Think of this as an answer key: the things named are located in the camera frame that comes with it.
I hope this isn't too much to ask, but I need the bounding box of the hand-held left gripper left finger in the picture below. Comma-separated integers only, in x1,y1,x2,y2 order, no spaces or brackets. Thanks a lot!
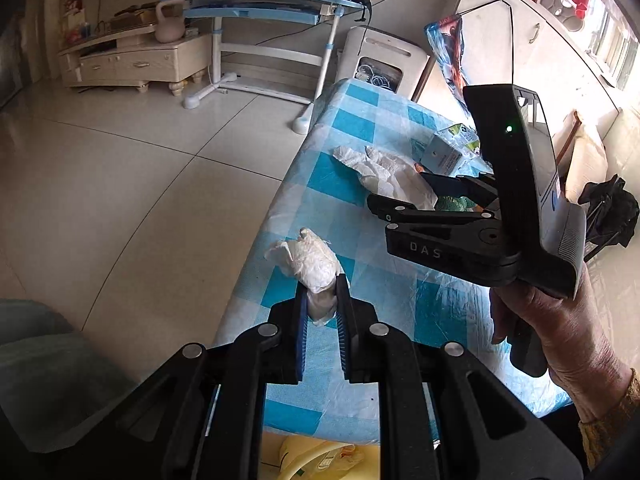
45,285,308,480

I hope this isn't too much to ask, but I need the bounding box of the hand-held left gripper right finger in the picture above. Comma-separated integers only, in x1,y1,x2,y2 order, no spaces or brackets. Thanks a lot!
334,275,586,480

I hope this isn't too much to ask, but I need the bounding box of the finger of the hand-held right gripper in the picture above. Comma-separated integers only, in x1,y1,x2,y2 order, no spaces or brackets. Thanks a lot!
366,194,502,287
419,171,499,209

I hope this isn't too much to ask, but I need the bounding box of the green wrapper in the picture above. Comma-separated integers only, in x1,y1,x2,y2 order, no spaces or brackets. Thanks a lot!
434,195,476,212

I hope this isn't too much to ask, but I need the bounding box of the green white drink carton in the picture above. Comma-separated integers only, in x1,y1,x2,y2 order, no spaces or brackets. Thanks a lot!
417,124,490,179

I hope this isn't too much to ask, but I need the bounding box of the white plastic bag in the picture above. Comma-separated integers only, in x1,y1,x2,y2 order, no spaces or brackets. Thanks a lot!
332,145,438,211

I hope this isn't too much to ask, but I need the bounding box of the white tissue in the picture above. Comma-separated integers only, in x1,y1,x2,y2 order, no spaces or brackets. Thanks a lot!
264,228,346,326

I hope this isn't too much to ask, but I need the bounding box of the yellow plastic basin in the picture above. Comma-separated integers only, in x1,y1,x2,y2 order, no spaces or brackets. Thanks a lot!
260,432,383,480

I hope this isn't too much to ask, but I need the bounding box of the person's right forearm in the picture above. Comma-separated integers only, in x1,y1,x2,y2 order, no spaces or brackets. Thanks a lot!
579,367,640,471

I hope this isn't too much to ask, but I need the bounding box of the person's right hand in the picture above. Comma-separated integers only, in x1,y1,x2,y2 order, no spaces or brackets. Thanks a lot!
490,265,633,423

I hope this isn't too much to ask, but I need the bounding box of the cream cushion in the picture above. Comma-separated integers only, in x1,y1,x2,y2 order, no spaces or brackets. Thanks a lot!
565,135,608,201

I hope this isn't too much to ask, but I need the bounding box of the wooden chair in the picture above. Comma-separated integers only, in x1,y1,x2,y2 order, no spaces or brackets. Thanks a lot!
552,110,608,201

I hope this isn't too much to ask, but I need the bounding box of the black folding chair with cloth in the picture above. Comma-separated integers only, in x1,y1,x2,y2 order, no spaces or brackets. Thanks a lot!
577,174,640,261

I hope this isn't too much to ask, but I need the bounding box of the blue white checked tablecloth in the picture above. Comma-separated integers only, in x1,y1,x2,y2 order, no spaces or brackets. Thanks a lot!
215,77,573,443

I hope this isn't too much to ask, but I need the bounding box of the colourful hanging bag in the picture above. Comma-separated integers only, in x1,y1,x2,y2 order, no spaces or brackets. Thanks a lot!
424,14,471,116

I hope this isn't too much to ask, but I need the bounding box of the white floor appliance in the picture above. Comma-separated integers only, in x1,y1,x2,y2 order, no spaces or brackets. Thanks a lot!
339,26,432,103

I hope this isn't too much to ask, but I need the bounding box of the window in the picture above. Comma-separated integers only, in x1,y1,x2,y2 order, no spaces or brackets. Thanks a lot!
585,0,640,92

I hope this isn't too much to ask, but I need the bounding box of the white ribbed speaker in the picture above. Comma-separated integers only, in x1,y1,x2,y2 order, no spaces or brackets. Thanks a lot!
540,0,586,33

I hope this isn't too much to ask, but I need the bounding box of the blue study desk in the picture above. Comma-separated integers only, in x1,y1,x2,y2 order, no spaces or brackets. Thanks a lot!
182,0,368,136

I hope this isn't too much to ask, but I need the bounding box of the light blue chair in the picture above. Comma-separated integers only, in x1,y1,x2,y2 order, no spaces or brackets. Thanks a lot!
0,299,141,456

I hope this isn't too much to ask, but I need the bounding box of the pink kettlebell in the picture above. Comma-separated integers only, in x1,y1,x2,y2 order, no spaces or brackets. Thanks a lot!
154,1,186,43

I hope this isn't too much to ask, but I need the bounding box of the cream TV cabinet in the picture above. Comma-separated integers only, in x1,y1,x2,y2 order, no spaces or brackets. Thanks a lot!
57,22,213,97

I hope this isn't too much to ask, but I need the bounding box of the brown wooden tray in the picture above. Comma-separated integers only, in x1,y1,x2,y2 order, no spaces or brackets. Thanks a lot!
107,5,158,31

